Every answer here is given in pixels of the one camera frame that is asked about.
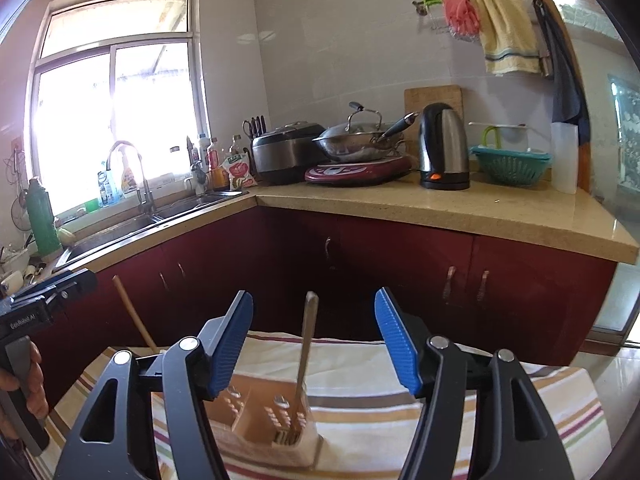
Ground pink rubber gloves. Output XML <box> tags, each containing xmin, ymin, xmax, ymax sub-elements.
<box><xmin>442</xmin><ymin>0</ymin><xmax>483</xmax><ymax>38</ymax></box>

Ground red kitchen cabinet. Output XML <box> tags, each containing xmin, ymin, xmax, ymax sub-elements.
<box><xmin>45</xmin><ymin>205</ymin><xmax>618</xmax><ymax>411</ymax></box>

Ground steel faucet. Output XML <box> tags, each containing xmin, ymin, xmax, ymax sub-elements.
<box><xmin>107</xmin><ymin>140</ymin><xmax>156</xmax><ymax>213</ymax></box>

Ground blue white bottle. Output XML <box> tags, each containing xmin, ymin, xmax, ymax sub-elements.
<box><xmin>97</xmin><ymin>162</ymin><xmax>123</xmax><ymax>206</ymax></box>

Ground window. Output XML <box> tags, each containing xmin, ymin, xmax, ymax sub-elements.
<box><xmin>30</xmin><ymin>0</ymin><xmax>211</xmax><ymax>216</ymax></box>

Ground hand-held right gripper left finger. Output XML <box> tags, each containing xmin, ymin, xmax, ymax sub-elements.
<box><xmin>54</xmin><ymin>290</ymin><xmax>254</xmax><ymax>480</ymax></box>

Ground small steel tap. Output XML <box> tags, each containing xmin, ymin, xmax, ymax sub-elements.
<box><xmin>190</xmin><ymin>160</ymin><xmax>208</xmax><ymax>196</ymax></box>

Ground yellow towel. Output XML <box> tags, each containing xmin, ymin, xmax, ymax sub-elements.
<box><xmin>470</xmin><ymin>0</ymin><xmax>543</xmax><ymax>77</ymax></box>

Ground translucent plastic container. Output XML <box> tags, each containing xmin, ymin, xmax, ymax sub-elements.
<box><xmin>551</xmin><ymin>121</ymin><xmax>580</xmax><ymax>195</ymax></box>

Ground red induction cooker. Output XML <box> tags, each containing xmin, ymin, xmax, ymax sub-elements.
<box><xmin>305</xmin><ymin>155</ymin><xmax>413</xmax><ymax>187</ymax></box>

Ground green thermos bottle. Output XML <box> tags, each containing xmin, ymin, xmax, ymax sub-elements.
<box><xmin>26</xmin><ymin>177</ymin><xmax>62</xmax><ymax>256</ymax></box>

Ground wooden cutting board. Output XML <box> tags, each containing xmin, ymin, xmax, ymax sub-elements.
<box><xmin>404</xmin><ymin>85</ymin><xmax>466</xmax><ymax>156</ymax></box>

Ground hanging strainer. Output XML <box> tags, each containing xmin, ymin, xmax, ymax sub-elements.
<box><xmin>10</xmin><ymin>187</ymin><xmax>31</xmax><ymax>233</ymax></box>

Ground striped cloth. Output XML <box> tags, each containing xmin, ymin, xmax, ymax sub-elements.
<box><xmin>42</xmin><ymin>330</ymin><xmax>613</xmax><ymax>480</ymax></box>

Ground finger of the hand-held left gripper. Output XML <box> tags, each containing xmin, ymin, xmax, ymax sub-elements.
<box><xmin>50</xmin><ymin>268</ymin><xmax>99</xmax><ymax>309</ymax></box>

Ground steel electric kettle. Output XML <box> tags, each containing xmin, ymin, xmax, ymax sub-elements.
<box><xmin>417</xmin><ymin>102</ymin><xmax>471</xmax><ymax>191</ymax></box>

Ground glass wok lid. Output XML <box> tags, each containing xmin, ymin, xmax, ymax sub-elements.
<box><xmin>325</xmin><ymin>101</ymin><xmax>398</xmax><ymax>136</ymax></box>

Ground white jug green handle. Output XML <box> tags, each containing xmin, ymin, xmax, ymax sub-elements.
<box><xmin>468</xmin><ymin>121</ymin><xmax>531</xmax><ymax>153</ymax></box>

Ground steel sink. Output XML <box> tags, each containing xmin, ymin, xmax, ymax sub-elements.
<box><xmin>55</xmin><ymin>195</ymin><xmax>248</xmax><ymax>268</ymax></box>

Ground wooden chopstick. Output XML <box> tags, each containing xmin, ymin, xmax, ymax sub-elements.
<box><xmin>112</xmin><ymin>275</ymin><xmax>158</xmax><ymax>353</ymax></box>

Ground dark apron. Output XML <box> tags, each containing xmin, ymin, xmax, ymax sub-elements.
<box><xmin>532</xmin><ymin>0</ymin><xmax>591</xmax><ymax>146</ymax></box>

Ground black handled scissors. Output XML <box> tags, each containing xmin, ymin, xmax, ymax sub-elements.
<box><xmin>243</xmin><ymin>116</ymin><xmax>268</xmax><ymax>141</ymax></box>

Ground red white seasoning packet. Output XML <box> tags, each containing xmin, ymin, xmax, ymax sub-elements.
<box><xmin>222</xmin><ymin>155</ymin><xmax>258</xmax><ymax>191</ymax></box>

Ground black rice cooker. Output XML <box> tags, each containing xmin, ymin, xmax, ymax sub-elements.
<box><xmin>251</xmin><ymin>121</ymin><xmax>328</xmax><ymax>186</ymax></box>

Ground steel wok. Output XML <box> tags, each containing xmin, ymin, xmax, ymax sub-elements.
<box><xmin>312</xmin><ymin>112</ymin><xmax>418</xmax><ymax>163</ymax></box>

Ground orange label spray bottle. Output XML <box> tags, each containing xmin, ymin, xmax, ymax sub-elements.
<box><xmin>119</xmin><ymin>152</ymin><xmax>138</xmax><ymax>193</ymax></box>

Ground beige plastic utensil basket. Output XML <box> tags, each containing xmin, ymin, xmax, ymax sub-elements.
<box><xmin>202</xmin><ymin>372</ymin><xmax>323</xmax><ymax>466</ymax></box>

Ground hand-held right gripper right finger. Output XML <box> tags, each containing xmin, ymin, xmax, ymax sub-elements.
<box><xmin>374</xmin><ymin>287</ymin><xmax>573</xmax><ymax>480</ymax></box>

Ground metal towel rack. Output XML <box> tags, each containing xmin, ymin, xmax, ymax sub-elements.
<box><xmin>412</xmin><ymin>0</ymin><xmax>546</xmax><ymax>41</ymax></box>

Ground green plastic colander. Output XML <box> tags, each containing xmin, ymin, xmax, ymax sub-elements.
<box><xmin>470</xmin><ymin>145</ymin><xmax>553</xmax><ymax>186</ymax></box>

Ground person's left hand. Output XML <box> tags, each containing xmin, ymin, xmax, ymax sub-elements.
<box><xmin>19</xmin><ymin>341</ymin><xmax>49</xmax><ymax>425</ymax></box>

